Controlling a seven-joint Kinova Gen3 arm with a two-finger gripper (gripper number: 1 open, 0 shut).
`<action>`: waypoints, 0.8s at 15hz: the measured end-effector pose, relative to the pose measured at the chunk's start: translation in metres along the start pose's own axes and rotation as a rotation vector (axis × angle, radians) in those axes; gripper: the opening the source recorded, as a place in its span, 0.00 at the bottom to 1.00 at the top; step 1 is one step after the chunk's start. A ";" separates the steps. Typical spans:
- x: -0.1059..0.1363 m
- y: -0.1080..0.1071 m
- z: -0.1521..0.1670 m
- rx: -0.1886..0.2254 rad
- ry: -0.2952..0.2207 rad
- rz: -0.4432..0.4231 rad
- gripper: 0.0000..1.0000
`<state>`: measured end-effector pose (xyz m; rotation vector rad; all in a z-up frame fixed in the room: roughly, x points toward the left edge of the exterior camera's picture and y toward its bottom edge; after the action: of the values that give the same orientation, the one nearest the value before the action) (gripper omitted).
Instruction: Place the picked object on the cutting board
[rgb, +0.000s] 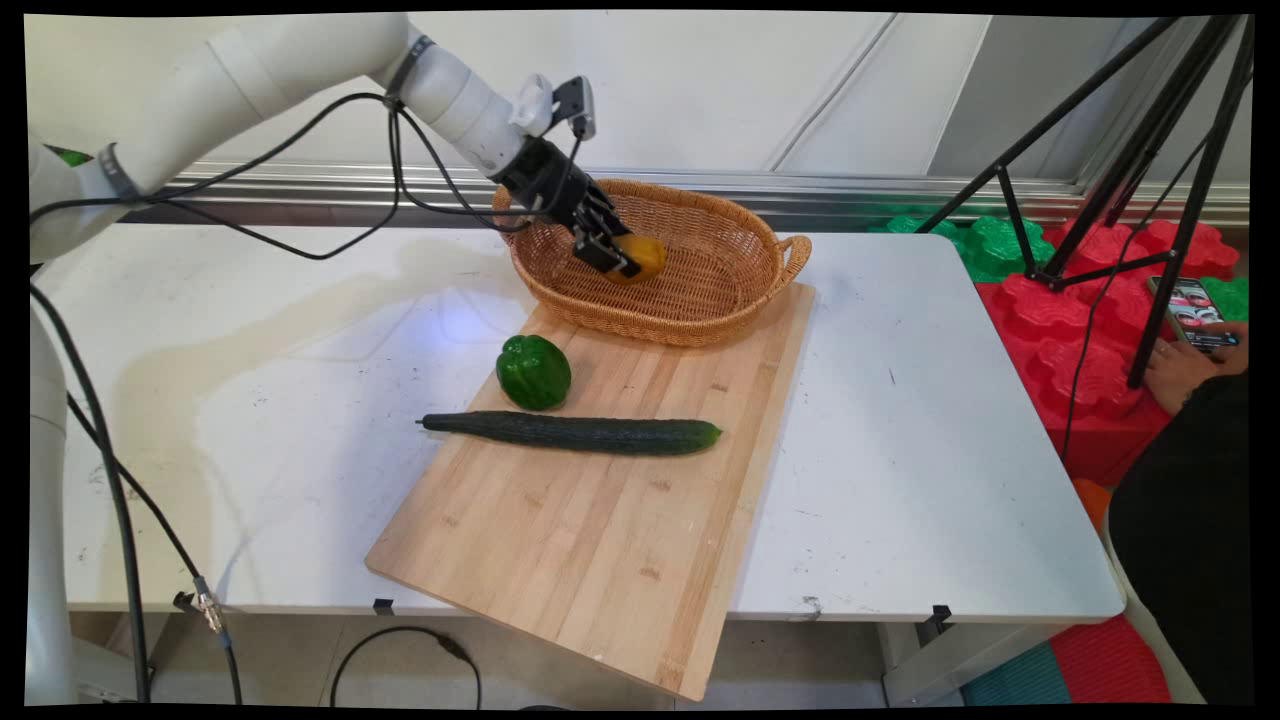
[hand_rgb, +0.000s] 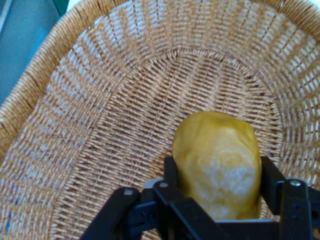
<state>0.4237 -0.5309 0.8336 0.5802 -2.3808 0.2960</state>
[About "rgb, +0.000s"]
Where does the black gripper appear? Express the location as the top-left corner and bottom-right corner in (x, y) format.
(490, 137), (642, 280)

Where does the yellow bell pepper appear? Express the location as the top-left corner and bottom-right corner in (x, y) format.
(605, 233), (668, 286)

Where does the smartphone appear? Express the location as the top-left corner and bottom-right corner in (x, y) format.
(1147, 276), (1242, 352)

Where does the person's hand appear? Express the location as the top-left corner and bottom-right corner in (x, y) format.
(1143, 338), (1250, 417)

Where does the woven wicker basket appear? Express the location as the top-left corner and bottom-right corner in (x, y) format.
(492, 178), (813, 348)

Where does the green bell pepper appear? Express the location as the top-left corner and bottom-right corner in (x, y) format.
(496, 335), (573, 412)

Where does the long dark green cucumber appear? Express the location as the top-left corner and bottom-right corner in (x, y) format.
(416, 411), (723, 457)

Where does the wooden cutting board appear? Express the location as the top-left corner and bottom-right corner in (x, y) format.
(365, 283), (816, 701)

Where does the large green foam block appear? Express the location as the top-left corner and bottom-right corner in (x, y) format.
(868, 214), (1057, 285)

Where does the red foam block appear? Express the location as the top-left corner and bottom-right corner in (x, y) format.
(975, 219), (1242, 487)

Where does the black tripod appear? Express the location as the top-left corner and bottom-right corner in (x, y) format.
(915, 15), (1256, 391)

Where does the teal floor mat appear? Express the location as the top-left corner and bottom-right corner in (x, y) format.
(960, 640), (1073, 707)

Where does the small green foam block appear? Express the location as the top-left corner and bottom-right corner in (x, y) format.
(1200, 275), (1251, 323)

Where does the red floor mat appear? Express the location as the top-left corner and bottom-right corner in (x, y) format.
(1048, 614), (1172, 705)

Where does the person's black clothing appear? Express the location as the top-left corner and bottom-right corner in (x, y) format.
(1108, 372), (1252, 706)

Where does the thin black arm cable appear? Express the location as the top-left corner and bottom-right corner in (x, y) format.
(395, 105), (561, 237)
(30, 92), (401, 226)
(128, 105), (404, 262)

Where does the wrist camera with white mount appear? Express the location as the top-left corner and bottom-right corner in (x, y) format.
(510, 74), (599, 142)

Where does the aluminium wall rail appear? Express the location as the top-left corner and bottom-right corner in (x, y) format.
(120, 160), (1251, 233)

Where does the black floor cable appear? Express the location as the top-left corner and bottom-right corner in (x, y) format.
(329, 626), (484, 711)

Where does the black cable with metal connector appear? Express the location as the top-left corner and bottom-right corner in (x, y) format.
(65, 393), (244, 706)

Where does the thick black base cable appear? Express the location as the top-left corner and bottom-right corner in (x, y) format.
(30, 283), (153, 704)

